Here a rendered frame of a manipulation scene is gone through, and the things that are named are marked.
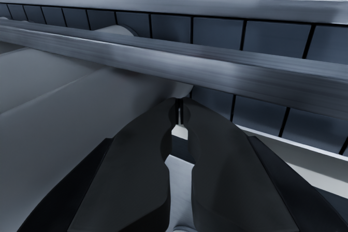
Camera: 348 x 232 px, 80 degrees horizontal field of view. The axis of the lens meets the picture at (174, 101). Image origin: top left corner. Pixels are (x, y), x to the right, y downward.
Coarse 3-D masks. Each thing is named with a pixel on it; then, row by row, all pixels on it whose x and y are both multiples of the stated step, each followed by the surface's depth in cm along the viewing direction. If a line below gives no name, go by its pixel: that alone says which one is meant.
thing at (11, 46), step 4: (0, 44) 19; (4, 44) 19; (8, 44) 19; (12, 44) 20; (0, 48) 19; (4, 48) 19; (8, 48) 19; (12, 48) 19; (16, 48) 20; (20, 48) 20; (0, 52) 19; (4, 52) 19
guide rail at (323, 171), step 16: (176, 128) 16; (272, 144) 14; (288, 144) 14; (288, 160) 13; (304, 160) 13; (320, 160) 13; (336, 160) 13; (304, 176) 13; (320, 176) 12; (336, 176) 12; (336, 192) 12
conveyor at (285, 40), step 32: (160, 32) 17; (192, 32) 16; (224, 32) 15; (256, 32) 14; (288, 32) 13; (320, 32) 12; (192, 96) 19; (224, 96) 17; (256, 128) 17; (288, 128) 15; (320, 128) 14
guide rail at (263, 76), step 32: (0, 32) 14; (32, 32) 12; (64, 32) 11; (96, 32) 11; (128, 64) 9; (160, 64) 8; (192, 64) 8; (224, 64) 7; (256, 64) 6; (288, 64) 6; (320, 64) 6; (256, 96) 7; (288, 96) 6; (320, 96) 6
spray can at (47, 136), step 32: (64, 96) 10; (96, 96) 10; (128, 96) 11; (160, 96) 13; (0, 128) 8; (32, 128) 8; (64, 128) 9; (96, 128) 9; (0, 160) 7; (32, 160) 7; (64, 160) 8; (0, 192) 7; (32, 192) 7; (0, 224) 7
